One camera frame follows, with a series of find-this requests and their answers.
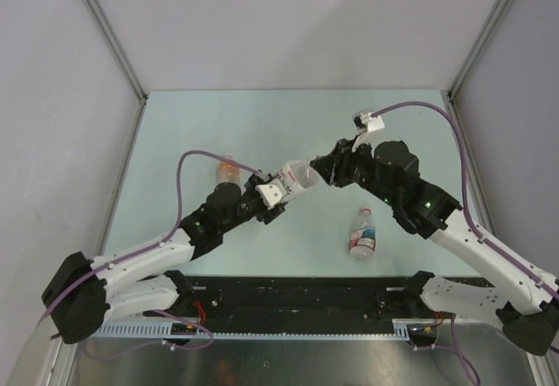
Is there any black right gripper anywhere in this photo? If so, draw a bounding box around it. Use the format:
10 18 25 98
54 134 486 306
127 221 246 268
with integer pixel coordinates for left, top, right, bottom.
308 135 395 206

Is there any white green fruit tea bottle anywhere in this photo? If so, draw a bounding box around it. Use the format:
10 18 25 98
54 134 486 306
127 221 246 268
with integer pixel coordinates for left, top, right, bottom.
270 159 320 203

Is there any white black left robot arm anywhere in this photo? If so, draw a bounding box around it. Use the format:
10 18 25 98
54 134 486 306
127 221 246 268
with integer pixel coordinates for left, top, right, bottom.
41 174 293 344

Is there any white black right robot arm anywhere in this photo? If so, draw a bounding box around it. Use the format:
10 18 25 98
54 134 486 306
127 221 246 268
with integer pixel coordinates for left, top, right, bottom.
311 139 558 356

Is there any orange label tea bottle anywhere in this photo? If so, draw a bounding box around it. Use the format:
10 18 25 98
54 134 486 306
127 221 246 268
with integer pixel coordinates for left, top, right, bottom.
217 162 241 187

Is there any clear red label water bottle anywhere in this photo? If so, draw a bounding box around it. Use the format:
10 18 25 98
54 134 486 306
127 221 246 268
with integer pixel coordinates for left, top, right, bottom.
348 207 376 260

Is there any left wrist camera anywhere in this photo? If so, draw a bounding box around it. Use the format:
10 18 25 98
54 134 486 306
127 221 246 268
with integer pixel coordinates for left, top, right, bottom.
255 178 286 210

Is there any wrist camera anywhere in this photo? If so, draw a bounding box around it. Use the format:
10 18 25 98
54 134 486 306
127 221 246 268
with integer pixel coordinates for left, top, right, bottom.
255 178 286 210
352 110 385 152

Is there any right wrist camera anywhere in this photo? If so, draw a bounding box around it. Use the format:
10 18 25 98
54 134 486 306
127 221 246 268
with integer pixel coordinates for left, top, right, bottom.
352 110 385 152

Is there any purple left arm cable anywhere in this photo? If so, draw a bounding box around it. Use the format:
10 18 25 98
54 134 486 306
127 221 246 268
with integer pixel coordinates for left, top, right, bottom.
41 148 266 321

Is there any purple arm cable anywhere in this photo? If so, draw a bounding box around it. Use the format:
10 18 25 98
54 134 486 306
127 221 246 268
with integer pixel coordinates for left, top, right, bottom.
375 100 559 300
41 148 266 321

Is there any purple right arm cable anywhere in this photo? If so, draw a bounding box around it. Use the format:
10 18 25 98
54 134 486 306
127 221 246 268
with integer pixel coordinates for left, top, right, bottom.
375 100 559 300

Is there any aluminium frame post right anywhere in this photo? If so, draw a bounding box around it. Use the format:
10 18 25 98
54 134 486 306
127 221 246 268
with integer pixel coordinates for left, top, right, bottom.
445 0 536 99

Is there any aluminium frame post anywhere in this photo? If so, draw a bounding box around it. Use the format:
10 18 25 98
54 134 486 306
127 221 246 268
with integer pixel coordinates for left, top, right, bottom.
65 0 148 101
445 0 536 99

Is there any slotted cable duct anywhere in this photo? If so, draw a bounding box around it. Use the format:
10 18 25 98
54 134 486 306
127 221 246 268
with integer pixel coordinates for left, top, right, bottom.
92 319 436 341

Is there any aluminium frame post left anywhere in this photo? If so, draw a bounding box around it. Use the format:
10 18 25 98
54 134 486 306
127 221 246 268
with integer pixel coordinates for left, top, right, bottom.
65 0 148 101

